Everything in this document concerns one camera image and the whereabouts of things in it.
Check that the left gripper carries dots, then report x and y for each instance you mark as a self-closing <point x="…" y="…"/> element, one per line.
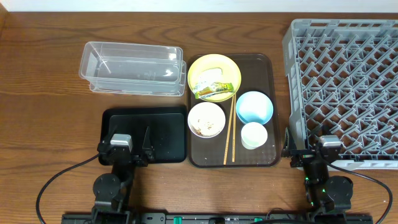
<point x="128" y="156"/>

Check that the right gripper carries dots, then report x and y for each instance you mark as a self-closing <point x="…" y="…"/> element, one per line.
<point x="291" y="151"/>

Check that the pale green cup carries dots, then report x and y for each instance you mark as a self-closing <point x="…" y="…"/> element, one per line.
<point x="253" y="135"/>

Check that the light blue bowl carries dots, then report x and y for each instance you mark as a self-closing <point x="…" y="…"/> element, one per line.
<point x="254" y="106"/>

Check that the rice food scraps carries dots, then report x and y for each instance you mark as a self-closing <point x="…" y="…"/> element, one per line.
<point x="205" y="127"/>

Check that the pink bowl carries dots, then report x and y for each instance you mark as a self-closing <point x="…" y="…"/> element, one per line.
<point x="210" y="111"/>

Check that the wooden chopstick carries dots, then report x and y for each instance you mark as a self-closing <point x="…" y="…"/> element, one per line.
<point x="228" y="131"/>
<point x="234" y="129"/>

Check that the green snack wrapper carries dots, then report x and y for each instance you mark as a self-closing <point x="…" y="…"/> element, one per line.
<point x="215" y="88"/>

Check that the clear plastic wrapper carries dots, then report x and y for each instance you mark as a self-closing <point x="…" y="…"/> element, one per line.
<point x="208" y="77"/>

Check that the yellow plate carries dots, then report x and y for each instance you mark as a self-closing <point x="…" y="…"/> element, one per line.
<point x="231" y="74"/>

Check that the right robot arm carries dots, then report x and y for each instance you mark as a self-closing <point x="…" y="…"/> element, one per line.
<point x="330" y="196"/>

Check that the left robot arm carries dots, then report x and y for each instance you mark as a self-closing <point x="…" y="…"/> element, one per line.
<point x="112" y="190"/>

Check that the black waste tray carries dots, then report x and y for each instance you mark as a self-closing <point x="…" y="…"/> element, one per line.
<point x="168" y="129"/>

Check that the grey dishwasher rack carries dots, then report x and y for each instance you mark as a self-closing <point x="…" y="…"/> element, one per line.
<point x="343" y="73"/>

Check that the clear plastic bin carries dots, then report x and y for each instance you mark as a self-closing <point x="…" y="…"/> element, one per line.
<point x="133" y="69"/>

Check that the brown serving tray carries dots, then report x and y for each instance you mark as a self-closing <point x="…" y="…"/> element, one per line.
<point x="256" y="74"/>

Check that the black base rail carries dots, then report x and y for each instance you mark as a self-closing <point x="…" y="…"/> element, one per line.
<point x="156" y="218"/>

